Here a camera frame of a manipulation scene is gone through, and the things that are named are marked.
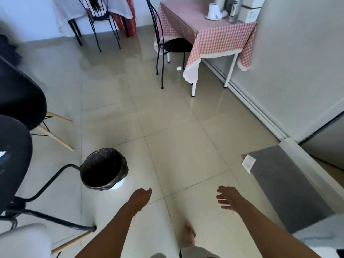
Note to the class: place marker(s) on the person's right hand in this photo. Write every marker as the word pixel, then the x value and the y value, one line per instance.
pixel 230 196

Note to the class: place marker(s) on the person's left hand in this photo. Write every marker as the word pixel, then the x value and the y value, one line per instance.
pixel 139 199

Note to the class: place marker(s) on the person's right middle finger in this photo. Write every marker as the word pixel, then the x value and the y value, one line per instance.
pixel 223 202

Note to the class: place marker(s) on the person's right thumb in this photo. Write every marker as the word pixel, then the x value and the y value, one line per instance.
pixel 223 188

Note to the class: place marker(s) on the person's left thumb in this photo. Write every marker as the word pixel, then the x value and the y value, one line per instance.
pixel 148 191

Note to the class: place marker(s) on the person's left forearm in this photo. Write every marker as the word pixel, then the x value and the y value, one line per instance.
pixel 110 233

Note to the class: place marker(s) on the person's right forearm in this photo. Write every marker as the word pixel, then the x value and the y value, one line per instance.
pixel 271 231

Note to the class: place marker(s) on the white paper slip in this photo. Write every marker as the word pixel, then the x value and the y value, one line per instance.
pixel 248 163

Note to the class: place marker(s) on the person's foot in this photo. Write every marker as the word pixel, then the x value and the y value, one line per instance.
pixel 188 235

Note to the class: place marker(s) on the white bin with black liner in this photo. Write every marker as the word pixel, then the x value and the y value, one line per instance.
pixel 104 169

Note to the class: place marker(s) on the grey floor mat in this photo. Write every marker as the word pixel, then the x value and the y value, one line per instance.
pixel 285 182

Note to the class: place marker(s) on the white chair with wooden legs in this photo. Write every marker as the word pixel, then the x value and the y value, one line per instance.
pixel 27 241

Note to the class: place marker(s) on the black office chair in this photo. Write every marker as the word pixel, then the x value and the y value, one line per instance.
pixel 16 169

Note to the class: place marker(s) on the white table with checkered cloth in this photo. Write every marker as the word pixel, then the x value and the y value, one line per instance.
pixel 207 37

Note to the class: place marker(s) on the black chair with wooden legs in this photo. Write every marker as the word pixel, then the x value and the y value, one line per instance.
pixel 21 96

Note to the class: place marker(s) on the red bag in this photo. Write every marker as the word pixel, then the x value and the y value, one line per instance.
pixel 126 20

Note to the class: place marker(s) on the white paper towel roll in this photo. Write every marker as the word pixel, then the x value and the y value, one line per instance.
pixel 214 11

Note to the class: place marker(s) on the grey bottle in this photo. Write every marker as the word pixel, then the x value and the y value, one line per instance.
pixel 234 10

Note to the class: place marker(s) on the white box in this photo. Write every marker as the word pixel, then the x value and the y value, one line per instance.
pixel 249 12

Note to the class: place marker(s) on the white door frame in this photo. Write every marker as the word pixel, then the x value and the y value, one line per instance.
pixel 311 174

